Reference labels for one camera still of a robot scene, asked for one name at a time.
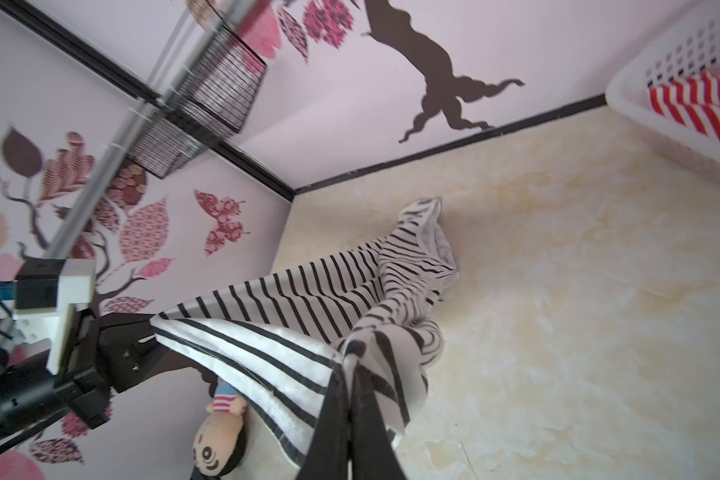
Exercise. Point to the red white striped tank top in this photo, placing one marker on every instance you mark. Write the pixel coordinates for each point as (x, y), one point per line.
(693, 102)

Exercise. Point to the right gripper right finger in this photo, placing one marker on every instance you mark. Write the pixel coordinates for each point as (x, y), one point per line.
(371, 453)

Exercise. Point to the aluminium rail left wall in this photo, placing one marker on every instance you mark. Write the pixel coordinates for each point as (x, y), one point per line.
(136, 120)

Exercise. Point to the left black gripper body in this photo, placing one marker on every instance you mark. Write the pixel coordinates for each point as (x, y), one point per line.
(115, 353)

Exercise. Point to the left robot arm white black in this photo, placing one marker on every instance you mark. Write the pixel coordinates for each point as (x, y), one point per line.
(31, 399)

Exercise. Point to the cartoon boy plush head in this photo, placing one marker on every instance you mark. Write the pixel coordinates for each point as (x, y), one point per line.
(221, 440)

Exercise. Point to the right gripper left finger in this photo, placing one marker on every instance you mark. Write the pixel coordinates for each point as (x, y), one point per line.
(328, 454)

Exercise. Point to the black wire mesh basket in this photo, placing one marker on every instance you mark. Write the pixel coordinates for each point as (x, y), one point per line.
(210, 104)

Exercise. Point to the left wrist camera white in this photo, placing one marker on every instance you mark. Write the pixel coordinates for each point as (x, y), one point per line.
(47, 293)

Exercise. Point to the black white striped tank top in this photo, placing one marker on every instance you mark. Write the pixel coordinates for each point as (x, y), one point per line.
(277, 339)

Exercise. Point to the white plastic laundry basket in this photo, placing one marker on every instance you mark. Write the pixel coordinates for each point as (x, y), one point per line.
(688, 47)

